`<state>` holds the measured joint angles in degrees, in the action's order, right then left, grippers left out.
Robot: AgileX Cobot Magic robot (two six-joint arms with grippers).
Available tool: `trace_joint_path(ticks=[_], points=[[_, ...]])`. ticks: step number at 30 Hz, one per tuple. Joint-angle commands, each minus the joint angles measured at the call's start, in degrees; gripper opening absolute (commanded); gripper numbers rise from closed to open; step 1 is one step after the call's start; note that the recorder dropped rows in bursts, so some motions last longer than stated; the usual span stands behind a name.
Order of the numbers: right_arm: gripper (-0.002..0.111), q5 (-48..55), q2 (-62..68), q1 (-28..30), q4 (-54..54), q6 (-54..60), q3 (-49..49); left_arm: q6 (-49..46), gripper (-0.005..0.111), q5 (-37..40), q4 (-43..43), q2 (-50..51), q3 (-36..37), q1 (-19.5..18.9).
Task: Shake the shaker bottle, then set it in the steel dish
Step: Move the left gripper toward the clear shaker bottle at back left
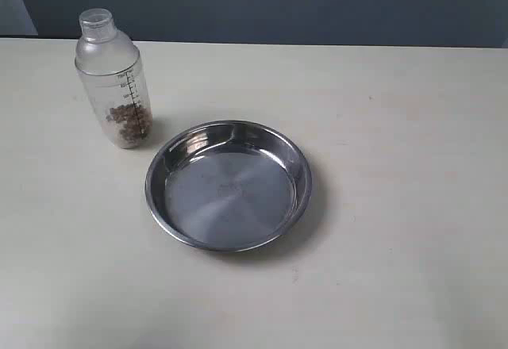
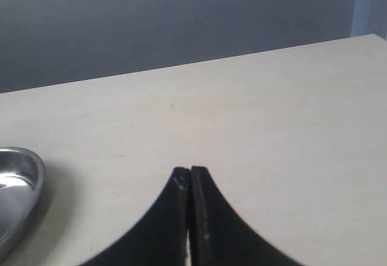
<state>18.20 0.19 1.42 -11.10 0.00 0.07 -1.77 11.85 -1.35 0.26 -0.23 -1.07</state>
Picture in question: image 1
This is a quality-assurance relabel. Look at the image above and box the clear plastic shaker bottle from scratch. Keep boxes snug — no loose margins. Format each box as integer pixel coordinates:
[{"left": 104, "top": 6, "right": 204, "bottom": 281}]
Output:
[{"left": 75, "top": 9, "right": 152, "bottom": 149}]

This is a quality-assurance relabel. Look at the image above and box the round stainless steel plate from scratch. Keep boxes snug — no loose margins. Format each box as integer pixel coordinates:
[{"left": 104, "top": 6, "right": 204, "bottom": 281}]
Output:
[{"left": 144, "top": 120, "right": 313, "bottom": 253}]

